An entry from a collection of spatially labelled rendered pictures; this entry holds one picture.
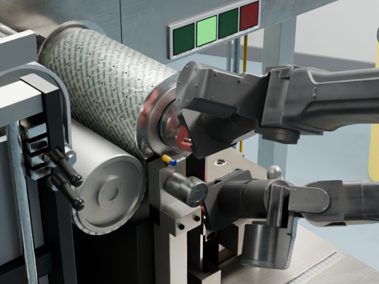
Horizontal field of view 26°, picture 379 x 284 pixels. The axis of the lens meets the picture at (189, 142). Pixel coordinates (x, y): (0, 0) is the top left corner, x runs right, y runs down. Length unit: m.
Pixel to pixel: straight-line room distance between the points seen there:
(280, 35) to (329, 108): 1.26
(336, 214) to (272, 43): 1.03
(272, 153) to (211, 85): 1.33
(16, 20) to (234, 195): 0.46
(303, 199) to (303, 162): 2.34
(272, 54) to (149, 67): 0.97
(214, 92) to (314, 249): 0.64
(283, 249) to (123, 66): 0.35
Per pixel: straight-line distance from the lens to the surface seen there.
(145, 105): 1.12
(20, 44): 0.94
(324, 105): 0.85
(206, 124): 1.05
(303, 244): 1.52
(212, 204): 1.23
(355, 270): 1.48
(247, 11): 1.71
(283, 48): 2.11
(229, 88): 0.94
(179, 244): 1.23
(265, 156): 2.27
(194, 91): 0.95
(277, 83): 0.93
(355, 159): 3.54
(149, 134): 1.14
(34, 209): 0.95
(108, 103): 1.19
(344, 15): 4.16
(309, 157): 3.52
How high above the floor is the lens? 1.82
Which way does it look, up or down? 30 degrees down
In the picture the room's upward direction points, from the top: straight up
